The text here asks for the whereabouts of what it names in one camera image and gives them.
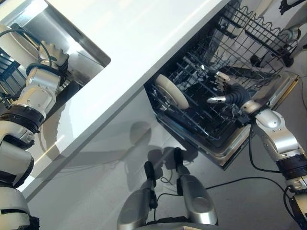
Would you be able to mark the silver left robot leg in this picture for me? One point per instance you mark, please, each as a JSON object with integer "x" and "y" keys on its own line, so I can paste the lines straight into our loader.
{"x": 136, "y": 206}

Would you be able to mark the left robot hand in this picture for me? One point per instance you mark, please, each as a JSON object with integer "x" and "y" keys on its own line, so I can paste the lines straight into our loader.
{"x": 54, "y": 55}

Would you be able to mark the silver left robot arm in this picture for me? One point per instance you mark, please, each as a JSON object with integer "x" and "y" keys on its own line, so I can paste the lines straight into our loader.
{"x": 38, "y": 95}

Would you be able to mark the white plate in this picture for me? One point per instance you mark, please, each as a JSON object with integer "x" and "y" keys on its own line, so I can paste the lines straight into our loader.
{"x": 16, "y": 46}

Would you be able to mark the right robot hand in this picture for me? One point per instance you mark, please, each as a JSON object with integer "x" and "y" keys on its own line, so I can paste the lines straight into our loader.
{"x": 236, "y": 94}

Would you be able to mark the white chair base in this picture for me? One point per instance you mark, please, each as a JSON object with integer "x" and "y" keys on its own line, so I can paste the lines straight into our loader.
{"x": 296, "y": 31}

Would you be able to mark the stainless steel sink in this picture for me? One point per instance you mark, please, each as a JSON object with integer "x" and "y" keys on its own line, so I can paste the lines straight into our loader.
{"x": 72, "y": 43}

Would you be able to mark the cream plate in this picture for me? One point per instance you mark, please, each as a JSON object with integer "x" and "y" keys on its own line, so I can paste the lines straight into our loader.
{"x": 171, "y": 89}

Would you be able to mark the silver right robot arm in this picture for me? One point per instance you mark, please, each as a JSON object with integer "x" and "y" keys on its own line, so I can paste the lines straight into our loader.
{"x": 275, "y": 124}

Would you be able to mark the white counter cabinet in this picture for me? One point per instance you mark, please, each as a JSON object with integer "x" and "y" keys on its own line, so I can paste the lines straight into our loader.
{"x": 108, "y": 134}

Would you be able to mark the stainless dishwasher door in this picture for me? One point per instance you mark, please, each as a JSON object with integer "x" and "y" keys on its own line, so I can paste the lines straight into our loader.
{"x": 230, "y": 151}

